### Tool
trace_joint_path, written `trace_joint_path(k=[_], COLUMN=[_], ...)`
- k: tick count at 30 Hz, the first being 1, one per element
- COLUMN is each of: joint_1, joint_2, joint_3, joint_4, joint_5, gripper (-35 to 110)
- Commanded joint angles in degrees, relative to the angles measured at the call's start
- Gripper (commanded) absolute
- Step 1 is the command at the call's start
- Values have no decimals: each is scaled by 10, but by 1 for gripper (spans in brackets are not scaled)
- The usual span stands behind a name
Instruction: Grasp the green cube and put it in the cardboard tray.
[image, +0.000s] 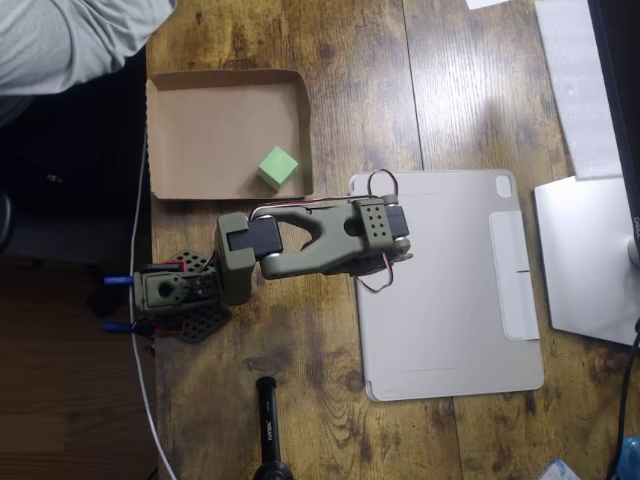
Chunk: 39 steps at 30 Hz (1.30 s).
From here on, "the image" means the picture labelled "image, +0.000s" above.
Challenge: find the green cube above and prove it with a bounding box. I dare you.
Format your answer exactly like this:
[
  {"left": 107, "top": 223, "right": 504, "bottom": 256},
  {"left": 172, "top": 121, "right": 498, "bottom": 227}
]
[{"left": 256, "top": 145, "right": 300, "bottom": 191}]

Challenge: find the brown cardboard tray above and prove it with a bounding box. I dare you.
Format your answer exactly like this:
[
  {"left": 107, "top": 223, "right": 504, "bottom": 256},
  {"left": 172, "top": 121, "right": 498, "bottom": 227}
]
[{"left": 144, "top": 68, "right": 315, "bottom": 201}]

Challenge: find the tablet in beige case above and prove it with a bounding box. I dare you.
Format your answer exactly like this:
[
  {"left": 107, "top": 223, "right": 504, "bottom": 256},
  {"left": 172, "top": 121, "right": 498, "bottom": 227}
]
[{"left": 348, "top": 168, "right": 545, "bottom": 403}]

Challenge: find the silver monitor stand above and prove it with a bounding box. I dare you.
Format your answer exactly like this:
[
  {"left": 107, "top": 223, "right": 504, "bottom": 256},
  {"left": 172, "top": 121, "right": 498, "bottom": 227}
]
[{"left": 533, "top": 175, "right": 640, "bottom": 347}]

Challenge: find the white blue packet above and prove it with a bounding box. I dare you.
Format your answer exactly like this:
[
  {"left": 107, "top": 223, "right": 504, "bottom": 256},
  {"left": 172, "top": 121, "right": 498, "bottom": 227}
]
[{"left": 541, "top": 458, "right": 584, "bottom": 480}]

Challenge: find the black monitor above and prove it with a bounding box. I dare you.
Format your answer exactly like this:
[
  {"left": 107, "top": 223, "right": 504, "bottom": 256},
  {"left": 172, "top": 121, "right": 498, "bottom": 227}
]
[{"left": 587, "top": 0, "right": 640, "bottom": 221}]

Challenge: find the blue round object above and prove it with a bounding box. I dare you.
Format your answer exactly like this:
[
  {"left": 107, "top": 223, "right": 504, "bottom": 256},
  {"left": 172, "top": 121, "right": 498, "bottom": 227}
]
[{"left": 615, "top": 435, "right": 640, "bottom": 480}]

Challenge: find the black office chair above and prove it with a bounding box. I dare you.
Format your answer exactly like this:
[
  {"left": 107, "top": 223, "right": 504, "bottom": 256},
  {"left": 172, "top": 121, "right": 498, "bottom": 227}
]
[{"left": 0, "top": 49, "right": 151, "bottom": 321}]

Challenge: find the person in grey shirt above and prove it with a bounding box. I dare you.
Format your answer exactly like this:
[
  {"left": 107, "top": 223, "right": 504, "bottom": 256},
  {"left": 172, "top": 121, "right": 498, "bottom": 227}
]
[{"left": 0, "top": 0, "right": 179, "bottom": 129}]

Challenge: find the red black servo wire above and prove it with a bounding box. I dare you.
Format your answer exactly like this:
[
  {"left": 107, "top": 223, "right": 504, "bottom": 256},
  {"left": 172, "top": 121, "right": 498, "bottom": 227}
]
[{"left": 358, "top": 169, "right": 401, "bottom": 294}]

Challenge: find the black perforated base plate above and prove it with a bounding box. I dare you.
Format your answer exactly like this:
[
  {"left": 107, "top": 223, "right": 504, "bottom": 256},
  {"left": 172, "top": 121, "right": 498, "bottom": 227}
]
[{"left": 149, "top": 247, "right": 234, "bottom": 346}]

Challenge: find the black camera stand pole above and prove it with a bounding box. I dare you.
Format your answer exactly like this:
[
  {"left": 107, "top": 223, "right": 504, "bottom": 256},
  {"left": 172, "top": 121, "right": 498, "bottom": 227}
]
[{"left": 252, "top": 377, "right": 296, "bottom": 480}]

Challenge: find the black cable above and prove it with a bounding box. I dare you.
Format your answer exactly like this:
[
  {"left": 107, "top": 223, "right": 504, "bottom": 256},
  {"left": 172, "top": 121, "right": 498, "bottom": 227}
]
[{"left": 604, "top": 319, "right": 640, "bottom": 480}]

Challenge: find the white cable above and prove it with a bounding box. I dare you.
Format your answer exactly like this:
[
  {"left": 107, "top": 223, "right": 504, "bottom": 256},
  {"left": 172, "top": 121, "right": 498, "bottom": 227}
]
[{"left": 128, "top": 143, "right": 177, "bottom": 480}]

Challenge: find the blue handled clamp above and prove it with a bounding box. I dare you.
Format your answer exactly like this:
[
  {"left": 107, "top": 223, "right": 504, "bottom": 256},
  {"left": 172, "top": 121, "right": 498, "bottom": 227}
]
[
  {"left": 103, "top": 262, "right": 184, "bottom": 288},
  {"left": 101, "top": 319, "right": 186, "bottom": 337}
]

